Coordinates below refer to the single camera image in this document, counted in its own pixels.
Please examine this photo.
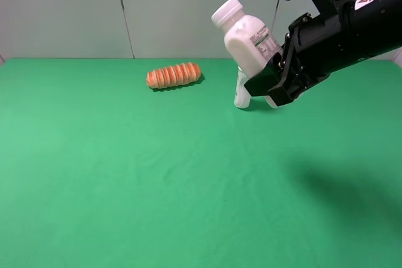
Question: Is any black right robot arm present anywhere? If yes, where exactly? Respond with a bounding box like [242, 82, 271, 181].
[245, 0, 401, 107]

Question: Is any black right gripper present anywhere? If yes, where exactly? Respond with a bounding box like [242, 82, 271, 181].
[245, 11, 349, 105]

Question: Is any white milk bottle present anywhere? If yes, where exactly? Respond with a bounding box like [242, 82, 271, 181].
[211, 0, 283, 78]

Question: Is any orange ridged bread loaf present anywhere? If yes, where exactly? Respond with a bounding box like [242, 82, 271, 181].
[146, 62, 202, 90]

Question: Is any white bottle with black brush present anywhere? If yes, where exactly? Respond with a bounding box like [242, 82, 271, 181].
[234, 67, 251, 109]

